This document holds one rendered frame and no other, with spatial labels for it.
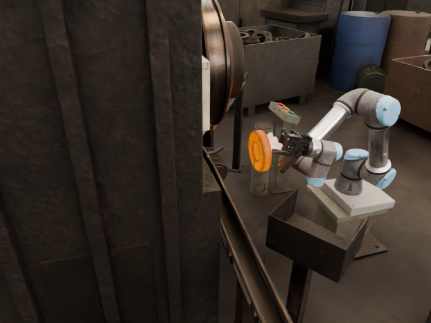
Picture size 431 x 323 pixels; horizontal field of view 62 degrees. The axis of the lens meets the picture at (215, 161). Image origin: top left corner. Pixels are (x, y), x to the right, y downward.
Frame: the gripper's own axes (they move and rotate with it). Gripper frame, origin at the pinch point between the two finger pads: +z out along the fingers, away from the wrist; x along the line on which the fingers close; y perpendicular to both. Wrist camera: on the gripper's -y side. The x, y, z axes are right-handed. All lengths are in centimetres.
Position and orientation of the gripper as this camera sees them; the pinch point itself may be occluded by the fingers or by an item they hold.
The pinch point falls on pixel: (260, 146)
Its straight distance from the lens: 136.1
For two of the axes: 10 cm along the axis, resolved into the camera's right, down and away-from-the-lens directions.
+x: 2.8, 4.9, -8.2
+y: 2.7, -8.6, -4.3
